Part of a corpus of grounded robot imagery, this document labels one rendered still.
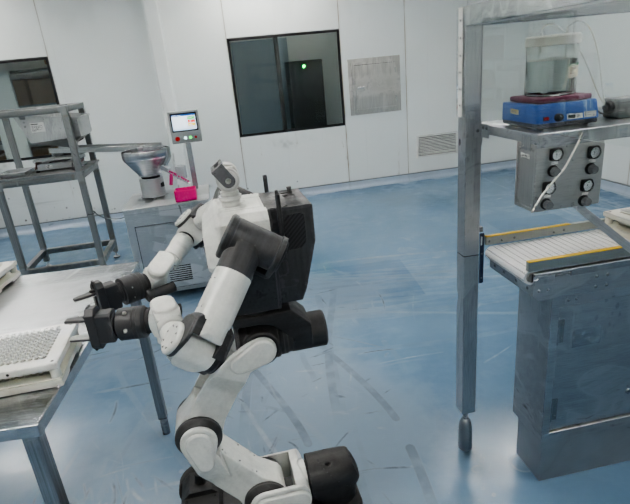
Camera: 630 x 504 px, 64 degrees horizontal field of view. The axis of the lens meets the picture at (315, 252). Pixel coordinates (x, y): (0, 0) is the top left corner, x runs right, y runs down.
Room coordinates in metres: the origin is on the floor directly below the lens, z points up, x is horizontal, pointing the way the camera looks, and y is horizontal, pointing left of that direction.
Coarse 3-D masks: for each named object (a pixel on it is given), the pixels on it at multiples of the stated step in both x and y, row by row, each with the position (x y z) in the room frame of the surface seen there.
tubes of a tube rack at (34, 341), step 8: (16, 336) 1.31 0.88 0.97; (24, 336) 1.31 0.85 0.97; (32, 336) 1.32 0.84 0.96; (40, 336) 1.30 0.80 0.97; (48, 336) 1.30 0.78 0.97; (0, 344) 1.28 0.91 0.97; (8, 344) 1.27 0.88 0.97; (16, 344) 1.26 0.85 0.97; (24, 344) 1.26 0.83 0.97; (32, 344) 1.26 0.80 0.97; (0, 352) 1.23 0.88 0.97; (8, 352) 1.22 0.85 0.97; (16, 352) 1.23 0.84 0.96; (24, 352) 1.21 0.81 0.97; (32, 352) 1.21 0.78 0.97; (40, 352) 1.21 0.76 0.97; (0, 360) 1.19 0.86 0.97
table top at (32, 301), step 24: (120, 264) 2.08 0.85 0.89; (24, 288) 1.90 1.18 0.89; (48, 288) 1.88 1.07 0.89; (72, 288) 1.85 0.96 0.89; (0, 312) 1.68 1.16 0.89; (24, 312) 1.66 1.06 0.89; (48, 312) 1.64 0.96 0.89; (72, 312) 1.62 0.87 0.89; (0, 408) 1.08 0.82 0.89; (24, 408) 1.08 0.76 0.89; (48, 408) 1.07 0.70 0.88; (0, 432) 1.00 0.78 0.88; (24, 432) 1.00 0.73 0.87
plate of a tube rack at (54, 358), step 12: (60, 324) 1.39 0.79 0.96; (72, 324) 1.38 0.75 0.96; (60, 336) 1.31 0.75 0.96; (60, 348) 1.23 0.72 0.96; (36, 360) 1.18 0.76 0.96; (48, 360) 1.18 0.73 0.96; (60, 360) 1.18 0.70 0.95; (0, 372) 1.14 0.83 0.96; (12, 372) 1.14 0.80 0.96; (24, 372) 1.14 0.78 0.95; (36, 372) 1.15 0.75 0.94
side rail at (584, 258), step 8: (576, 256) 1.49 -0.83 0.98; (584, 256) 1.49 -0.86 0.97; (592, 256) 1.50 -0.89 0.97; (600, 256) 1.50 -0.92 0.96; (608, 256) 1.50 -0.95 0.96; (616, 256) 1.51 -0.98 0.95; (528, 264) 1.46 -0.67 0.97; (536, 264) 1.47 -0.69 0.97; (544, 264) 1.47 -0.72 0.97; (552, 264) 1.47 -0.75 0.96; (560, 264) 1.48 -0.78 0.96; (568, 264) 1.48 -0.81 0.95
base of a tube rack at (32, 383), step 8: (72, 344) 1.34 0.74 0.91; (80, 344) 1.37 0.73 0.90; (72, 352) 1.29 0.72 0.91; (64, 360) 1.25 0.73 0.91; (72, 360) 1.27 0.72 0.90; (64, 368) 1.21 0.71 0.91; (24, 376) 1.18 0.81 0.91; (32, 376) 1.18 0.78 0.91; (40, 376) 1.18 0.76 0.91; (48, 376) 1.17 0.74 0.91; (64, 376) 1.18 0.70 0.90; (0, 384) 1.16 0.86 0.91; (8, 384) 1.15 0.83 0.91; (16, 384) 1.15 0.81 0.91; (24, 384) 1.14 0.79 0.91; (32, 384) 1.15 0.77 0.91; (40, 384) 1.15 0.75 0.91; (48, 384) 1.15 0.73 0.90; (56, 384) 1.16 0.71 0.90; (0, 392) 1.13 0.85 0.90; (8, 392) 1.13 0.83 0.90; (16, 392) 1.14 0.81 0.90; (24, 392) 1.14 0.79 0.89
